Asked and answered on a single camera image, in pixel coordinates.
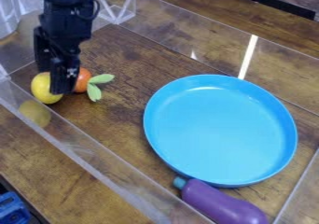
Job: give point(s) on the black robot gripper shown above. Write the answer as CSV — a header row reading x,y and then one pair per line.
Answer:
x,y
66,25

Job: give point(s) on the yellow toy lemon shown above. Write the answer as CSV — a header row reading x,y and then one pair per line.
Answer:
x,y
40,89

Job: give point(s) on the orange toy carrot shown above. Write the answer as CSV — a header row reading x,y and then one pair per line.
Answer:
x,y
87,84

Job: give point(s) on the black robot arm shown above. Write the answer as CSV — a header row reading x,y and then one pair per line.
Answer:
x,y
66,25

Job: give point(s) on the blue round tray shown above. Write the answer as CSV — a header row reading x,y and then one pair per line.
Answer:
x,y
219,129

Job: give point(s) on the white grid curtain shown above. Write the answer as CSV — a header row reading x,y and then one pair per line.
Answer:
x,y
16,0

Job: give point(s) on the blue plastic crate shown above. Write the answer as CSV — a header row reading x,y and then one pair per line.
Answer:
x,y
14,212

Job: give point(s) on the purple toy eggplant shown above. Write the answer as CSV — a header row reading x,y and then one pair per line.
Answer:
x,y
225,209

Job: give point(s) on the clear acrylic enclosure wall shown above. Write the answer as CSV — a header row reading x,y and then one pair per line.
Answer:
x,y
78,157

